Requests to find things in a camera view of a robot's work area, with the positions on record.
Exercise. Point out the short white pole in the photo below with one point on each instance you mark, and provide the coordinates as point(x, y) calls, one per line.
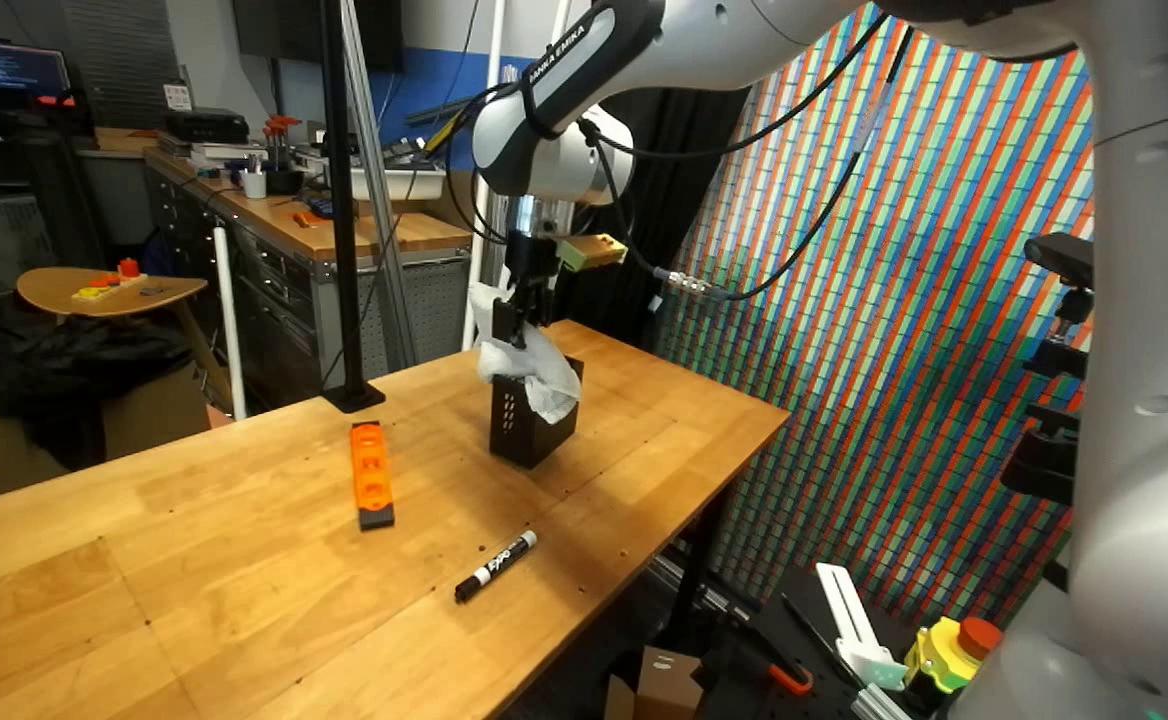
point(230, 333)

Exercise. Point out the yellow emergency stop button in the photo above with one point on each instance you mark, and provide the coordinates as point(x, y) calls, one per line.
point(947, 656)

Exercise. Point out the round wooden stool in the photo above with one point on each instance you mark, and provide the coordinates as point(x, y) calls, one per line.
point(98, 290)

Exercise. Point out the colourful patterned screen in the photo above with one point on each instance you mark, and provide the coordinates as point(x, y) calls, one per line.
point(907, 401)

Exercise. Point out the black camera stand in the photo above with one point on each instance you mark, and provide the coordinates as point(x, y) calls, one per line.
point(1058, 264)

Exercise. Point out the black pole stand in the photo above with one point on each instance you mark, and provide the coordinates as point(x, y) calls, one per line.
point(340, 201)

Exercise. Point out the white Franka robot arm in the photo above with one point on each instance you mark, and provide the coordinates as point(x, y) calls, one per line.
point(1146, 401)

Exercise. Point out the white aluminium rail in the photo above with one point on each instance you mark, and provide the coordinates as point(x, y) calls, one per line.
point(849, 623)

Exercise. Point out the white cloth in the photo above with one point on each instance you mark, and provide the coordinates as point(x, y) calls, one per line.
point(544, 382)

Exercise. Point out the long white pole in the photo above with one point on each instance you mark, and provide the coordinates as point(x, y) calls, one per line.
point(492, 41)

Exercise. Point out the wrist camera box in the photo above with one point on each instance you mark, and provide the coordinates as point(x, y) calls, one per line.
point(593, 253)

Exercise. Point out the black marker pen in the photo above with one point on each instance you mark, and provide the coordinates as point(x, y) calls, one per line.
point(499, 566)

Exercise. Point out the computer monitor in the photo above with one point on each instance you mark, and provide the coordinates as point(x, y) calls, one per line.
point(4, 66)

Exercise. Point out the black curtain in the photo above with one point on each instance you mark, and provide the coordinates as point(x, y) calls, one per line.
point(667, 184)

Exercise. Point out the black perforated box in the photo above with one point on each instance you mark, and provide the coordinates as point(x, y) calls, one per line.
point(527, 434)

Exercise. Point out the orange torpedo level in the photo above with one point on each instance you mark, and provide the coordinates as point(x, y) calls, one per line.
point(371, 472)

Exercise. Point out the cardboard box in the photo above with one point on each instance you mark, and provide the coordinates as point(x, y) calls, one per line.
point(667, 682)

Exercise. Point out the white bottle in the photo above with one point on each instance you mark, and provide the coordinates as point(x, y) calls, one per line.
point(255, 180)

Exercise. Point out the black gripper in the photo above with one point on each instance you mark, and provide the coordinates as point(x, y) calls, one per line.
point(531, 275)

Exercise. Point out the wooden top workbench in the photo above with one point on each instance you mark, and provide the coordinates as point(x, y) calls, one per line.
point(289, 234)

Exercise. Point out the grey metal pole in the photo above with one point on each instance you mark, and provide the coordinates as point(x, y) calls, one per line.
point(378, 201)

